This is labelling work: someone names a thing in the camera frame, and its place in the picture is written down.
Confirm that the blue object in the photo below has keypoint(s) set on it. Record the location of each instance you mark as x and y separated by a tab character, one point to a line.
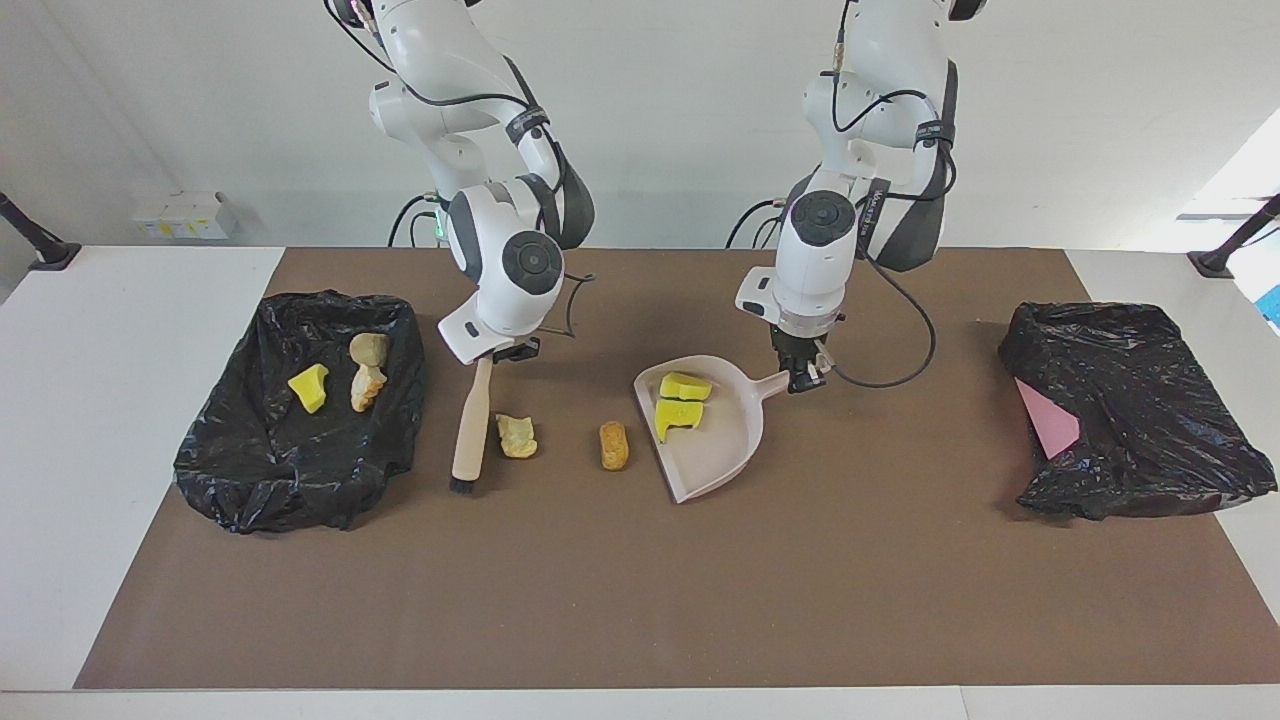
1273	305

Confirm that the black clamp stand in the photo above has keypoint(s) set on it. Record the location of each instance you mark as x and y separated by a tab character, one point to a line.
50	252
1215	262

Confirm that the tan bread chunk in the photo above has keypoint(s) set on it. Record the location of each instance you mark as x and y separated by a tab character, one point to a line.
368	348

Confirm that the notched yellow sponge piece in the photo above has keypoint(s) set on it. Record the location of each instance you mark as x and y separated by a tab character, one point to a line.
678	415

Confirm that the brown table mat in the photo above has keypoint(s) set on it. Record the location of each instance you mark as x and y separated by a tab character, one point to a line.
640	620

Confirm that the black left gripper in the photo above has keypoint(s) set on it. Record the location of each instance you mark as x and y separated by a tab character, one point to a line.
803	348

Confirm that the black trash bag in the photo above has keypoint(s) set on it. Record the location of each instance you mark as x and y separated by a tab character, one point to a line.
1130	400

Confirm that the pink plastic bin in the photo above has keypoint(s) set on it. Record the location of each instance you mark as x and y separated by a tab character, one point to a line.
1050	425

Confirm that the beige hand brush black bristles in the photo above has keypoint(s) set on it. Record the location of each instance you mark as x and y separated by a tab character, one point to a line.
470	420

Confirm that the brown fried roll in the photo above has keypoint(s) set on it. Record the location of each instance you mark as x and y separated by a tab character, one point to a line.
614	446

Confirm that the oblong yellow sponge piece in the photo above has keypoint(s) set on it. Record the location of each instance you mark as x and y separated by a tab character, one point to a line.
685	386

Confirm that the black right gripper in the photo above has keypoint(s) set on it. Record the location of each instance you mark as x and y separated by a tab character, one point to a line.
515	352

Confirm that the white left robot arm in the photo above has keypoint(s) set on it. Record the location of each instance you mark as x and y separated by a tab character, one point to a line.
815	250

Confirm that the wedge yellow sponge piece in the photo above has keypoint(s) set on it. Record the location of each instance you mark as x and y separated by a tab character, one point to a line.
309	388

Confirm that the pale torn bread chunk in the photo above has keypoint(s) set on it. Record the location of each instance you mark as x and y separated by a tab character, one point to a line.
516	437

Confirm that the white wall boxes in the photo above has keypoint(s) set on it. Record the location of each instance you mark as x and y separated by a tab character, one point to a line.
185	215

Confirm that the black bag lined bin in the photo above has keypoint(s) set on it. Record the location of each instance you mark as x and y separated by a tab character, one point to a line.
300	460

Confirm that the orange striped bread slice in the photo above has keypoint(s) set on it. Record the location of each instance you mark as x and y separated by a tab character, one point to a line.
366	388

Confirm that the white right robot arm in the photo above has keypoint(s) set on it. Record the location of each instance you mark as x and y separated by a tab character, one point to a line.
505	260

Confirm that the beige plastic dustpan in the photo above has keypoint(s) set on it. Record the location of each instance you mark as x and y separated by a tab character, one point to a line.
720	450

